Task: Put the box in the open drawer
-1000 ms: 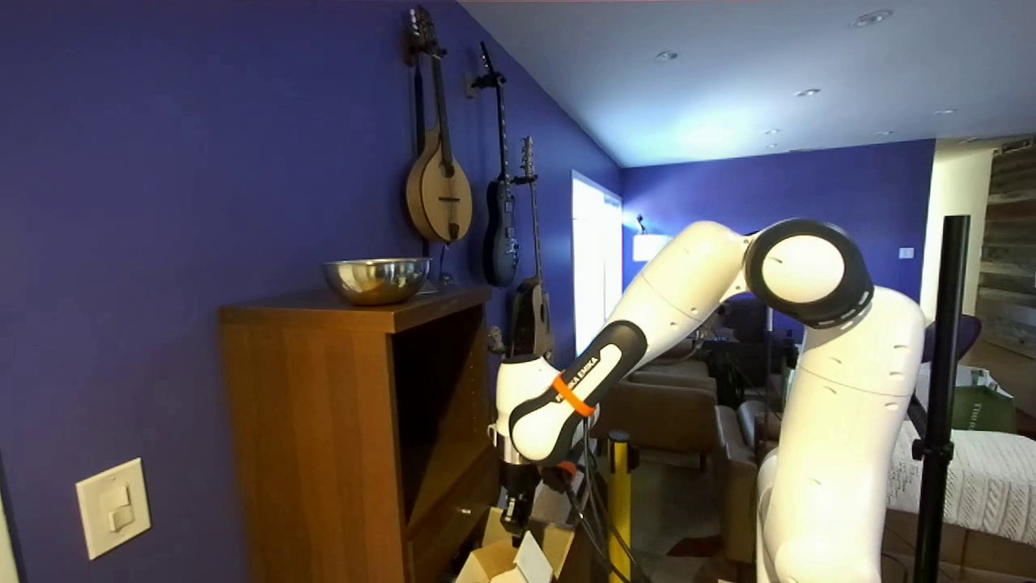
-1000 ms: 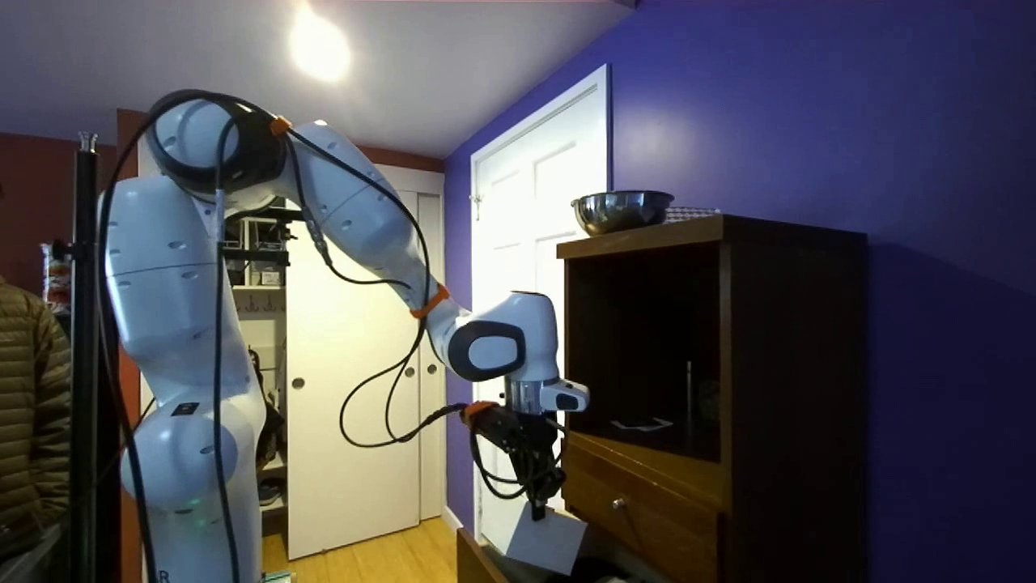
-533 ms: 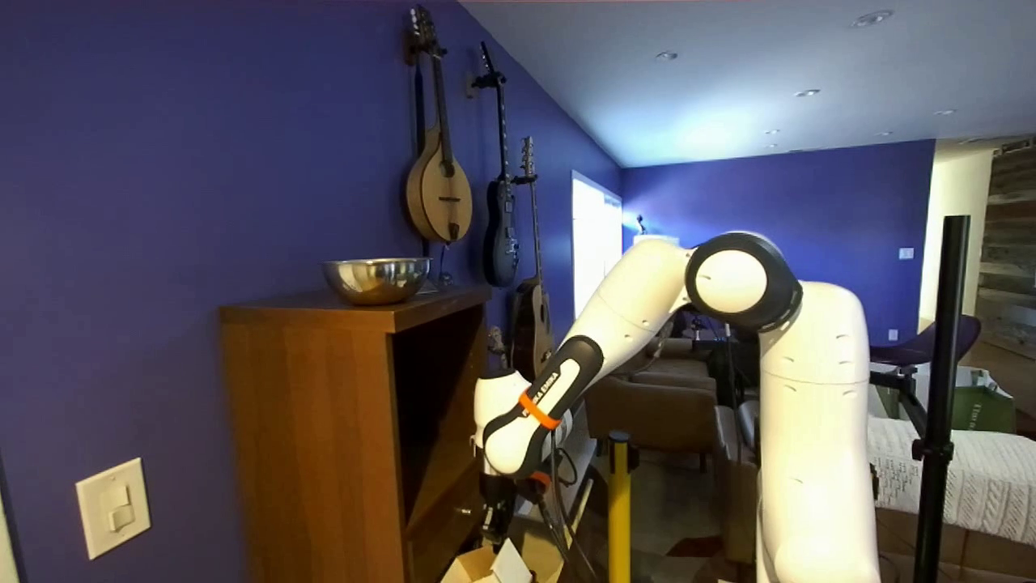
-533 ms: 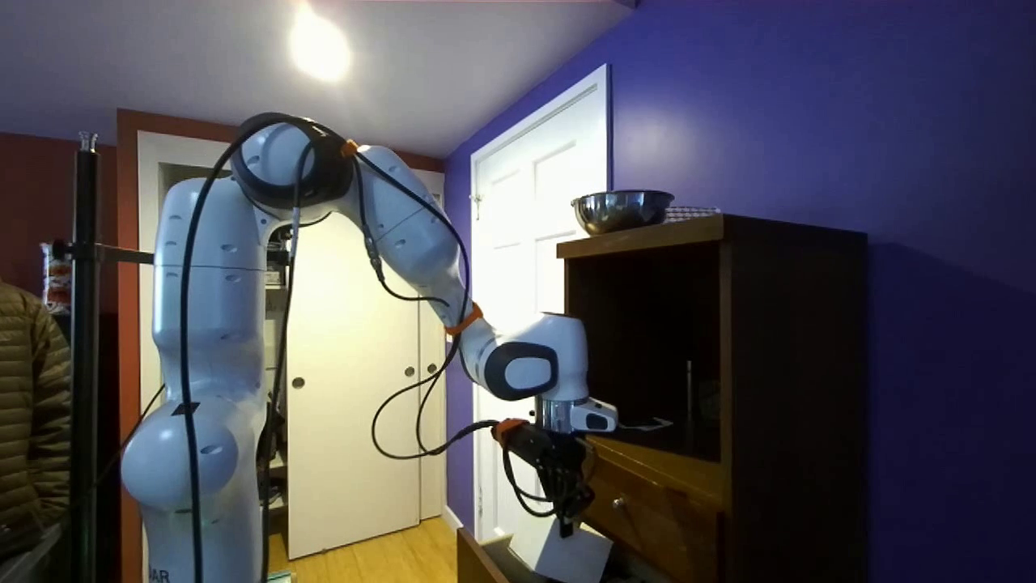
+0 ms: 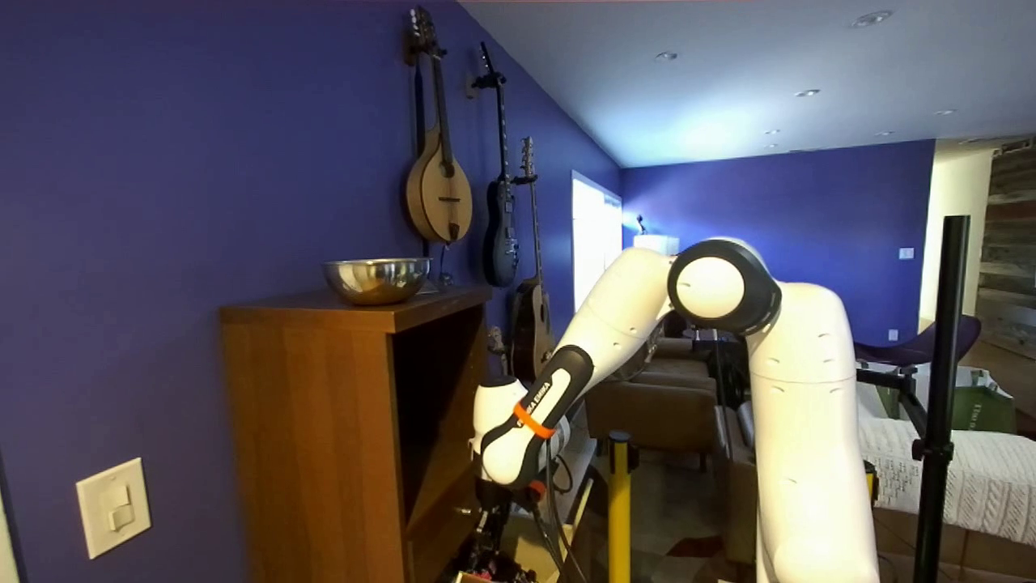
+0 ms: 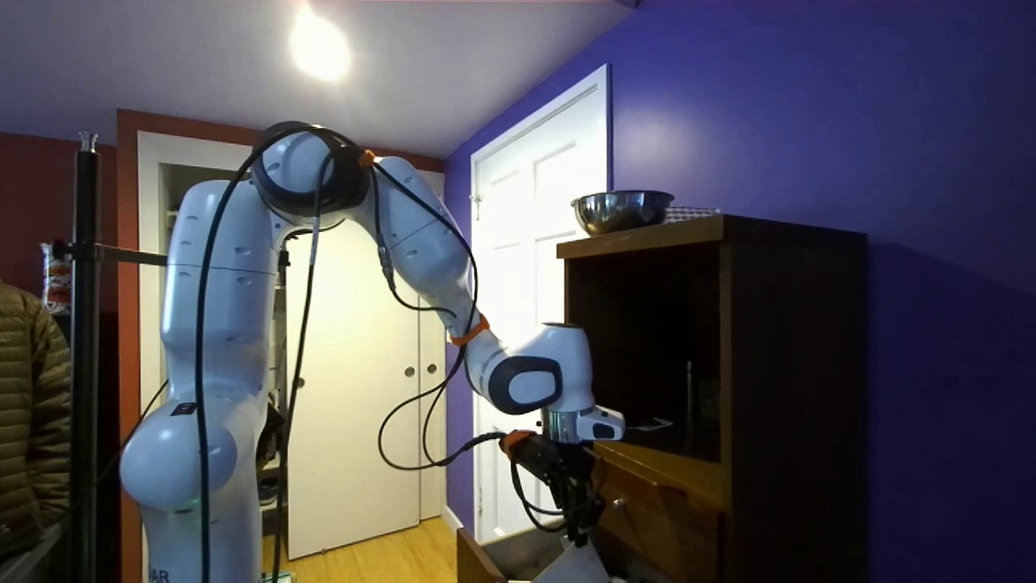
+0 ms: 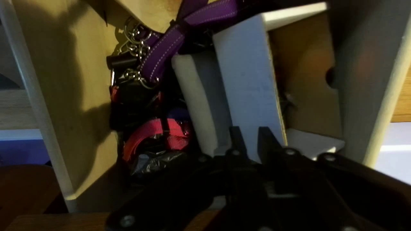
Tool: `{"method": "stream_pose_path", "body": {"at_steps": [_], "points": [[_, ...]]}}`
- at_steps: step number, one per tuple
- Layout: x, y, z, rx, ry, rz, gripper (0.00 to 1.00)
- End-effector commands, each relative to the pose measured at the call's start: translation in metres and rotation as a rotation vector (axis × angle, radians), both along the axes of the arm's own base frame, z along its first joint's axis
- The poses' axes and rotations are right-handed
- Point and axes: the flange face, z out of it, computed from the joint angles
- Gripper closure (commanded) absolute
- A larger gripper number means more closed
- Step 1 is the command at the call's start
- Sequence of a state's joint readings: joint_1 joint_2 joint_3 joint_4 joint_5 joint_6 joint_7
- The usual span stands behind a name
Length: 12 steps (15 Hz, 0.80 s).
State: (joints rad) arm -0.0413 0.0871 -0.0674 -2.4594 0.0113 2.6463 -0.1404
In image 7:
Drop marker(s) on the crumpled silver plastic bag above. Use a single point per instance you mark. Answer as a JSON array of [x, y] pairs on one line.
[[155, 161]]

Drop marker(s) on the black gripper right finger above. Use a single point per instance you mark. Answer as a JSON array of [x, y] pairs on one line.
[[326, 192]]

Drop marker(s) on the red and black bag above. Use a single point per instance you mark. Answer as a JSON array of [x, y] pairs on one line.
[[133, 104]]

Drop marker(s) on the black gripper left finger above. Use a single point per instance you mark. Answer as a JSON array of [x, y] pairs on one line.
[[201, 192]]

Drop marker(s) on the open white-edged drawer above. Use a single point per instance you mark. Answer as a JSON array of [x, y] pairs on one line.
[[65, 71]]

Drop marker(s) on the brown wooden shelf unit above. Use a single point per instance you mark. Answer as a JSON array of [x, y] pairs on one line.
[[26, 193]]

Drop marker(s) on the small white cardboard box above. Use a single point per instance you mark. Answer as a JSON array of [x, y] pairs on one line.
[[249, 84]]

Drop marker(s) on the pink leash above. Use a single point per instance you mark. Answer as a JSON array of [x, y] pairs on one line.
[[172, 133]]

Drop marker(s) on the purple leash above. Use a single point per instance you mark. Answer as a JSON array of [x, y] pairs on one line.
[[168, 46]]

